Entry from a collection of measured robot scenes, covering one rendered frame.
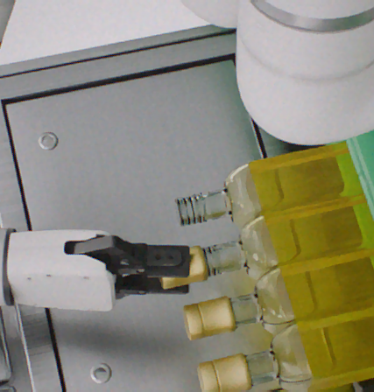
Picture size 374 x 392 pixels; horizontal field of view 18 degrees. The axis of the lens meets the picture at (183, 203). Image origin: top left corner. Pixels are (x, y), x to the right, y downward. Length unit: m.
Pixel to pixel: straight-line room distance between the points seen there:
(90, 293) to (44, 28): 0.41
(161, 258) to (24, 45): 0.40
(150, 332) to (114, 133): 0.24
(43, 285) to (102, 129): 0.30
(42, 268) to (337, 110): 0.43
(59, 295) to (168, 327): 0.16
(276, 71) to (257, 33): 0.03
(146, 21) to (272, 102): 0.69
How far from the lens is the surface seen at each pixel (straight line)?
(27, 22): 1.43
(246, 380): 1.09
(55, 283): 1.11
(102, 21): 1.42
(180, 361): 1.24
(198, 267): 1.12
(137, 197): 1.31
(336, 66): 0.71
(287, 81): 0.72
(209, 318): 1.10
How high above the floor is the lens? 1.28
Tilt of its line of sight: 7 degrees down
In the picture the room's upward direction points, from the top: 102 degrees counter-clockwise
